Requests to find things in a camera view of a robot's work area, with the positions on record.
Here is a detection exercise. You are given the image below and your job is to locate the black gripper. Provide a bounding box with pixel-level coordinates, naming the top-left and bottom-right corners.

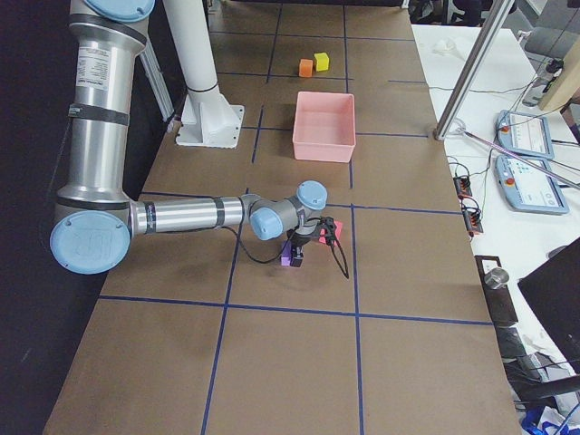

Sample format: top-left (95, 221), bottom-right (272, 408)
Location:
top-left (286, 217), bottom-right (321, 267)

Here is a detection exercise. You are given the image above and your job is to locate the orange foam block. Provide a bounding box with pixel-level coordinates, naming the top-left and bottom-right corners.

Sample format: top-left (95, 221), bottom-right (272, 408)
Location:
top-left (298, 58), bottom-right (314, 78)

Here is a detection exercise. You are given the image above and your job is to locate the purple foam block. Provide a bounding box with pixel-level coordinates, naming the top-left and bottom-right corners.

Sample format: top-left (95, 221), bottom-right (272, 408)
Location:
top-left (280, 242), bottom-right (293, 266)

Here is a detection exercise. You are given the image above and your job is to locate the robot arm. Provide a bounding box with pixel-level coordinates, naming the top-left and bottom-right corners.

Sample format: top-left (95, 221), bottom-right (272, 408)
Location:
top-left (50, 1), bottom-right (327, 275)

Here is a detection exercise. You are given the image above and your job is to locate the pink plastic bin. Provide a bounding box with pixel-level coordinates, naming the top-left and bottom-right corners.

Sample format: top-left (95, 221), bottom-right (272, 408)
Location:
top-left (292, 91), bottom-right (356, 163)

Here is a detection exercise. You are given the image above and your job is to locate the red foam block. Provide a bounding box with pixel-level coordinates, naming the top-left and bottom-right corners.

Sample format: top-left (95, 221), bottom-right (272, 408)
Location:
top-left (317, 218), bottom-right (343, 246)

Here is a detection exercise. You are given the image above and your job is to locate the yellow foam block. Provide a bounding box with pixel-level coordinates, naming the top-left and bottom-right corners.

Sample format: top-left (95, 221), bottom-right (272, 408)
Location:
top-left (314, 52), bottom-right (330, 73)

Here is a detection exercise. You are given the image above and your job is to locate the lower teach pendant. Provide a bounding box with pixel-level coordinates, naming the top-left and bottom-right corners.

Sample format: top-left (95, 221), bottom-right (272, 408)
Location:
top-left (495, 155), bottom-right (569, 216)

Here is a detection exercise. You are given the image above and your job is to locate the teach pendant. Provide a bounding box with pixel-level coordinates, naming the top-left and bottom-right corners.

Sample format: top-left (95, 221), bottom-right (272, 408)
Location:
top-left (495, 155), bottom-right (569, 216)
top-left (496, 110), bottom-right (555, 160)

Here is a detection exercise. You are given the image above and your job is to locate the upper teach pendant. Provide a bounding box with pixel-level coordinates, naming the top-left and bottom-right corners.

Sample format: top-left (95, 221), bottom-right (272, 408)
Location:
top-left (496, 110), bottom-right (555, 160)

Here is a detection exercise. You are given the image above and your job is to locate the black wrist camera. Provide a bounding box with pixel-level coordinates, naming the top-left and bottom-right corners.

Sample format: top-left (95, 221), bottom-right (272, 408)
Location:
top-left (319, 217), bottom-right (340, 246)

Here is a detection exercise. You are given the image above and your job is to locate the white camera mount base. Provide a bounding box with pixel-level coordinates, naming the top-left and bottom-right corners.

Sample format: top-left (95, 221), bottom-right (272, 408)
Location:
top-left (176, 91), bottom-right (245, 149)

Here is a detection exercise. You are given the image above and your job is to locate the white camera pole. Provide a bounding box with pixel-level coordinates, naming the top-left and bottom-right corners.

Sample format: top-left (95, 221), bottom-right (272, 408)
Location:
top-left (163, 0), bottom-right (219, 95)

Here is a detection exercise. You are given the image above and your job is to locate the aluminium frame post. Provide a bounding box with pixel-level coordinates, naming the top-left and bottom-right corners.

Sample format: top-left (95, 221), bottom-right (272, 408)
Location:
top-left (433, 0), bottom-right (515, 140)

